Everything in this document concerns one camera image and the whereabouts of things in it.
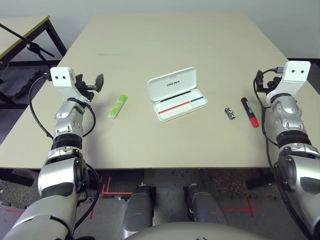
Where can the grey robot torso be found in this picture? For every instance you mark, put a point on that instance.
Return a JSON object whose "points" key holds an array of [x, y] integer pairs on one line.
{"points": [[187, 232]]}

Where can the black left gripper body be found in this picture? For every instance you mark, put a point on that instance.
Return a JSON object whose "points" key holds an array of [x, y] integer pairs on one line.
{"points": [[86, 91]]}

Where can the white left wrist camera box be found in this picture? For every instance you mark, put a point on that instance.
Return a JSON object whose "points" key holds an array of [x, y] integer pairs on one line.
{"points": [[61, 77]]}

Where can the black tripod stand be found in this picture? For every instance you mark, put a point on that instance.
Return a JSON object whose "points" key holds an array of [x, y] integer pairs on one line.
{"points": [[32, 46]]}

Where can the beige side table black frame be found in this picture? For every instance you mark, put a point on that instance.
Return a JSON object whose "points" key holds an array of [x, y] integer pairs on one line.
{"points": [[15, 32]]}

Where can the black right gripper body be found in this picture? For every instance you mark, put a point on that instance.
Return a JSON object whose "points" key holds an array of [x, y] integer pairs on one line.
{"points": [[272, 84]]}

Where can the black table foot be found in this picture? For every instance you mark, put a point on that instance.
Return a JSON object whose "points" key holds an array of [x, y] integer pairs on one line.
{"points": [[260, 181], [17, 177]]}

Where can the grey robot right leg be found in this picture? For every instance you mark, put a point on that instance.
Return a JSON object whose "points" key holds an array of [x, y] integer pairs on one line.
{"points": [[205, 207]]}

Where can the small silver black clip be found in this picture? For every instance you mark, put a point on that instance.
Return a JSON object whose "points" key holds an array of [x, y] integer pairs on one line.
{"points": [[230, 113]]}

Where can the white plastic pencil case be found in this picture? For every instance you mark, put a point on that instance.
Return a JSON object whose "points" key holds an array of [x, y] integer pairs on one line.
{"points": [[175, 82]]}

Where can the red and black marker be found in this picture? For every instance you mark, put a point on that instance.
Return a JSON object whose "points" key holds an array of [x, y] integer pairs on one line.
{"points": [[250, 112]]}

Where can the green highlighter pen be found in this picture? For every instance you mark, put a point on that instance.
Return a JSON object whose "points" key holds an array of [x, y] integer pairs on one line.
{"points": [[117, 106]]}

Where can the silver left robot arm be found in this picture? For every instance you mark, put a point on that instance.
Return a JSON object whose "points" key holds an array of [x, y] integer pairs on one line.
{"points": [[62, 175]]}

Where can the black foam floor mat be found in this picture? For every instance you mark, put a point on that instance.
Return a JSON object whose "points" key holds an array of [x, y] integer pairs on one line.
{"points": [[20, 82]]}

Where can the grey robot left leg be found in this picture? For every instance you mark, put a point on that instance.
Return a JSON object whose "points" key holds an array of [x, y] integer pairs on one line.
{"points": [[137, 210]]}

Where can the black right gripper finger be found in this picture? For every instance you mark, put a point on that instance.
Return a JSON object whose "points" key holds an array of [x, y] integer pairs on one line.
{"points": [[259, 78]]}

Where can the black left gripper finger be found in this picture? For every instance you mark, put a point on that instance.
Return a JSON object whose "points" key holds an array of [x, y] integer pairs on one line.
{"points": [[99, 82], [79, 78]]}

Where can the grey robot leg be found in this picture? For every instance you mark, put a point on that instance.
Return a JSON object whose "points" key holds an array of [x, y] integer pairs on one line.
{"points": [[137, 210], [205, 207]]}

